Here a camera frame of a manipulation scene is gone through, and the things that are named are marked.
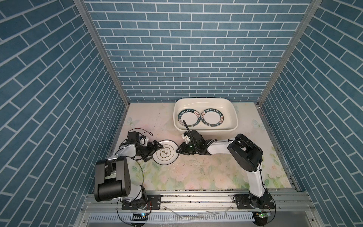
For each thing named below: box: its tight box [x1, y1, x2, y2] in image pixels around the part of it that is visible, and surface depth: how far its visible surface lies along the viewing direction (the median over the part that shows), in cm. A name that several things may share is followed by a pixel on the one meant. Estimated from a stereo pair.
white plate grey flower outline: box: [152, 139, 180, 166], surface depth 93 cm
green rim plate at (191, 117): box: [177, 108, 202, 127], surface depth 112 cm
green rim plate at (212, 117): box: [200, 108, 225, 127], surface depth 111 cm
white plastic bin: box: [172, 97, 239, 135], surface depth 113 cm
